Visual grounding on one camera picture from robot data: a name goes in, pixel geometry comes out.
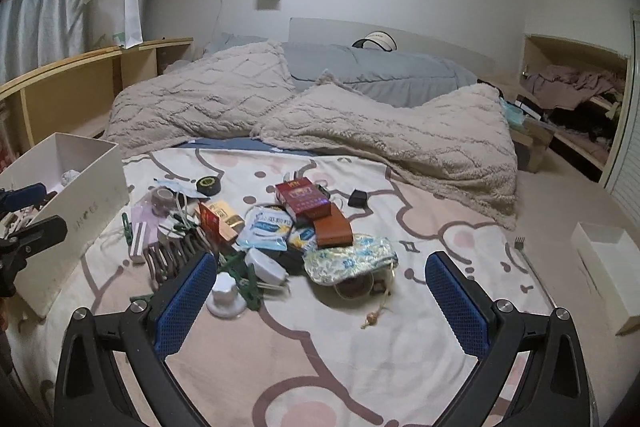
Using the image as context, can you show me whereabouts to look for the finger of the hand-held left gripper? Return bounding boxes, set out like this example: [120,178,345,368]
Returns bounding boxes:
[0,183,49,214]
[0,216,69,258]

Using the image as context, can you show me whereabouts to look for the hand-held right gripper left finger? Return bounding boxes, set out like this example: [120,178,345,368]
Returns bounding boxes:
[54,249,218,427]

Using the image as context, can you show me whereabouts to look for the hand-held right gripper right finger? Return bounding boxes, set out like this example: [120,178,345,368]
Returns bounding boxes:
[424,249,586,427]

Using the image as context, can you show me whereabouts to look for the white cardboard box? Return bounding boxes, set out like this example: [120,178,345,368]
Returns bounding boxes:
[0,133,132,319]

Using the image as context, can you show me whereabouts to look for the white suction knob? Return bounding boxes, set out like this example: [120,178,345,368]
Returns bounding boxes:
[206,273,248,320]

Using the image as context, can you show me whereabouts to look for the white striped box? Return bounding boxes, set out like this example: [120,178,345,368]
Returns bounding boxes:
[130,222,150,264]

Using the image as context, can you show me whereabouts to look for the metal fork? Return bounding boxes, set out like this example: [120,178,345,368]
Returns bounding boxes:
[514,236,557,310]

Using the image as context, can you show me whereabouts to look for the white power adapter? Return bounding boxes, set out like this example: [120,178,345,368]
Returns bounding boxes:
[244,247,291,288]

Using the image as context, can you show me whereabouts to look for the red and gold box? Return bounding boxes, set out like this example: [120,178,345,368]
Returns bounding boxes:
[197,201,246,245]

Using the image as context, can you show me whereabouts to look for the purple box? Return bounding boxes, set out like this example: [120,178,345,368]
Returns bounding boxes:
[131,204,161,228]

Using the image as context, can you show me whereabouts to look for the clear tape roll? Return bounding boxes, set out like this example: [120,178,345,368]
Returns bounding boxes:
[150,188,176,215]

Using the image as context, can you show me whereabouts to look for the blue white packet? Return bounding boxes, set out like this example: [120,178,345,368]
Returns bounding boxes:
[235,204,296,253]

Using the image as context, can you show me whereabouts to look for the wooden shelf unit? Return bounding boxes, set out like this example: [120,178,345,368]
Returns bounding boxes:
[0,38,194,158]

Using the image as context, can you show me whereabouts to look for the black tape roll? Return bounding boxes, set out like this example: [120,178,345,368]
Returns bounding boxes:
[195,176,223,198]

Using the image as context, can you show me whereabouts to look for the blue yellow packet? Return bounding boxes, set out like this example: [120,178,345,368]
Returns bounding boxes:
[287,227,318,255]

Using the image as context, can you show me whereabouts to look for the brown leather wallet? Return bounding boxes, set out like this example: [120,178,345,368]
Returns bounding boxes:
[312,214,354,249]

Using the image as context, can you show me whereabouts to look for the printed cartoon blanket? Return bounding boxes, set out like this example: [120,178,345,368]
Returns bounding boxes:
[7,147,558,427]

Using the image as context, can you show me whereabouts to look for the red rectangular box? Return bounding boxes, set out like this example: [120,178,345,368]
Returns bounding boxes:
[275,179,333,225]

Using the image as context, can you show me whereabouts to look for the white box lid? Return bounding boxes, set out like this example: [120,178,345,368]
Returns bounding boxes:
[570,222,640,337]

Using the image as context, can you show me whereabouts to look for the grey curtain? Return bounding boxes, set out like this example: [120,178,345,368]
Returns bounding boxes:
[0,0,101,82]

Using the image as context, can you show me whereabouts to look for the beige fluffy blanket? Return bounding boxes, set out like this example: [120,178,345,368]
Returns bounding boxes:
[102,39,519,230]

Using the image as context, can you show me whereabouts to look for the closet shelf niche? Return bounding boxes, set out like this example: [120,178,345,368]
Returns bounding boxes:
[520,34,631,182]

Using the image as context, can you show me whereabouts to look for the white tote bag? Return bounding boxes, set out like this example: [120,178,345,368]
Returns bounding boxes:
[87,0,146,49]

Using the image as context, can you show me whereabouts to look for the pile of clothes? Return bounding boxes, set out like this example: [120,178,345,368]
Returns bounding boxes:
[527,64,626,108]

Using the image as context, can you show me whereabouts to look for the white visor cap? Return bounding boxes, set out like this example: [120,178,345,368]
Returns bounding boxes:
[351,32,398,52]

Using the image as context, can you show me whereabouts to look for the grey headboard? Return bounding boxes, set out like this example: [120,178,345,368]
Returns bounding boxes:
[289,18,506,72]

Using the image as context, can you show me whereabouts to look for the patterned drawstring pouch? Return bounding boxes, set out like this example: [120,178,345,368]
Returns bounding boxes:
[302,234,399,330]

